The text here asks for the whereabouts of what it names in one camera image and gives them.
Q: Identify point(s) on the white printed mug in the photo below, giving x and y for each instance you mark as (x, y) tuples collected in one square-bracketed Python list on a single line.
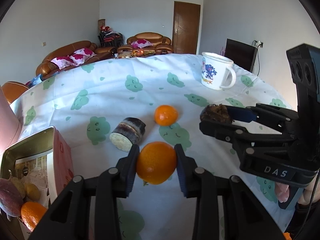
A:
[(212, 72)]

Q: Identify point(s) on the brown wooden door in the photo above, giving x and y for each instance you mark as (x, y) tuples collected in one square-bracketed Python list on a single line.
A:
[(186, 25)]

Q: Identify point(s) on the blue plastic bag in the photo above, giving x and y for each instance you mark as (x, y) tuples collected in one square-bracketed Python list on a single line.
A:
[(35, 80)]

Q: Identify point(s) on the purple passion fruit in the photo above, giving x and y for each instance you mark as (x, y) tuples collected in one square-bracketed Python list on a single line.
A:
[(10, 197)]

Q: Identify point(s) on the large orange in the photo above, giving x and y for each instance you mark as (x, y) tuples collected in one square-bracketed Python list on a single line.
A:
[(156, 162)]

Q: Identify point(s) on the black television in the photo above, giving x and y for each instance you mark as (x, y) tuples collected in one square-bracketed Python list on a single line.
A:
[(240, 53)]

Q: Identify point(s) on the orange leather chair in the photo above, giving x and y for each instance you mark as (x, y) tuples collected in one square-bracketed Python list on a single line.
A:
[(13, 91)]

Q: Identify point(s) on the brown leather armchair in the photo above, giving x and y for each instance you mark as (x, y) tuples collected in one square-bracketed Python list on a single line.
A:
[(150, 36)]

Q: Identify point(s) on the pink floral pillow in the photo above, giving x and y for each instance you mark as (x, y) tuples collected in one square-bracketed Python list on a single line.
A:
[(82, 54), (141, 43), (62, 61)]

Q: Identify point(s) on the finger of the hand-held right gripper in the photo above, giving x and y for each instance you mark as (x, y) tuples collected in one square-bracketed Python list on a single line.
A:
[(243, 116), (217, 130)]

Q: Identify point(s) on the dark striped cylinder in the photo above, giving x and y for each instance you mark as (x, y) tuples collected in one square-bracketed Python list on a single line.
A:
[(130, 132)]

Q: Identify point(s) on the small orange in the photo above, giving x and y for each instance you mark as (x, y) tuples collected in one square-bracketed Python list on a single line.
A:
[(32, 215), (166, 115)]

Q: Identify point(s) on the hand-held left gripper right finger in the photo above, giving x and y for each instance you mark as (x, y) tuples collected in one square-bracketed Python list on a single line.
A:
[(181, 172)]

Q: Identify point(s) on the person's right hand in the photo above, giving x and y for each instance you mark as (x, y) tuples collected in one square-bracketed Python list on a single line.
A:
[(282, 192)]

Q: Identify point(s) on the pink electric kettle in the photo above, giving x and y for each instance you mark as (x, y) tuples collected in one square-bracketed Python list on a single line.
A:
[(7, 122)]

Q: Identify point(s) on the pink tin box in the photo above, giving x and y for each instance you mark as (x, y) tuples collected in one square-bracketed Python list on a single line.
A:
[(62, 160)]

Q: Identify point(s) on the dark brown wrinkled fruit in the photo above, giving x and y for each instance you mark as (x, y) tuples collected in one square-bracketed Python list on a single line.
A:
[(216, 113)]

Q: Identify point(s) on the printed paper insert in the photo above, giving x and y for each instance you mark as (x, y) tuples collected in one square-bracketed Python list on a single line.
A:
[(35, 165)]

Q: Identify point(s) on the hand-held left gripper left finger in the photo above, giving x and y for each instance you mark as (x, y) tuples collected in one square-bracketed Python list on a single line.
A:
[(132, 171)]

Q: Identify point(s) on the white wall socket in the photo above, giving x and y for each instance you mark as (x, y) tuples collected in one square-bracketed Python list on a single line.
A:
[(258, 43)]

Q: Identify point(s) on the pale yellow small fruit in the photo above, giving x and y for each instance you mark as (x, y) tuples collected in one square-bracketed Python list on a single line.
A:
[(18, 184), (32, 191)]

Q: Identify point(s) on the cluttered coffee table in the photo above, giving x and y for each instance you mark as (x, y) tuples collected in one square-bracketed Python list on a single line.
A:
[(140, 53)]

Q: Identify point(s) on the stack of dark chairs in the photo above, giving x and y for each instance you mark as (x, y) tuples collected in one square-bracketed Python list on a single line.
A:
[(110, 38)]

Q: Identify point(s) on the long brown leather sofa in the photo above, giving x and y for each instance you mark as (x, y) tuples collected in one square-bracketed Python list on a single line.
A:
[(50, 52)]

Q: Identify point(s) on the white tablecloth with green clouds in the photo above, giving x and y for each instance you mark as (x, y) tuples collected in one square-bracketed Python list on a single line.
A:
[(155, 80)]

